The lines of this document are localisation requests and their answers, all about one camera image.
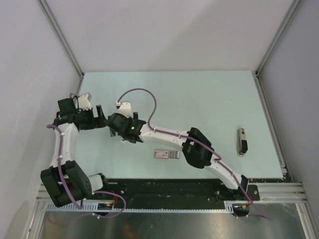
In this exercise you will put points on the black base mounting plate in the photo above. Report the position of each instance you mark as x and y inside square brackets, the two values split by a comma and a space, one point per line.
[177, 193]

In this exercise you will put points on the aluminium corner post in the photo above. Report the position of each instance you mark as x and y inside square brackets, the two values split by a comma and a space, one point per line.
[48, 13]
[283, 27]

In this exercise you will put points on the grey slotted cable duct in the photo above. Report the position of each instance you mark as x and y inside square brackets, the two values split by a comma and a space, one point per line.
[96, 207]

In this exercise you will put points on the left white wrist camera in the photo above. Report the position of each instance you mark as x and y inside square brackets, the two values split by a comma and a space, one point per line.
[83, 101]

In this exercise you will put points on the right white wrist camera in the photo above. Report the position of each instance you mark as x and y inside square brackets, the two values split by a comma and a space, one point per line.
[124, 108]

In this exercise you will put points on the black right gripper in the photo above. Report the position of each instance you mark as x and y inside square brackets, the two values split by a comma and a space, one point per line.
[135, 116]

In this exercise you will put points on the red white staple box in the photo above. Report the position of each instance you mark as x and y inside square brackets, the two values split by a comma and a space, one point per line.
[166, 154]

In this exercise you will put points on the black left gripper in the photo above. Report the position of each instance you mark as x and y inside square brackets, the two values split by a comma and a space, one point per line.
[98, 122]

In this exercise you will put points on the right aluminium corner post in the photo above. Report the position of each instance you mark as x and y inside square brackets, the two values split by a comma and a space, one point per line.
[283, 27]

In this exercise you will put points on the left aluminium corner post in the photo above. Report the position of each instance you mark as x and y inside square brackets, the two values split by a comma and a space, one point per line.
[48, 13]

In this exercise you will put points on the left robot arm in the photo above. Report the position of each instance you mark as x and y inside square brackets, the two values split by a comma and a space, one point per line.
[64, 180]

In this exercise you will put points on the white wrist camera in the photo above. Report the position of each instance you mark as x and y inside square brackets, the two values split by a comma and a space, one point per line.
[124, 108]
[83, 101]

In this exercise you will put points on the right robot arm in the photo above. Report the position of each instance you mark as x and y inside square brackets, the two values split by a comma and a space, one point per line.
[195, 147]

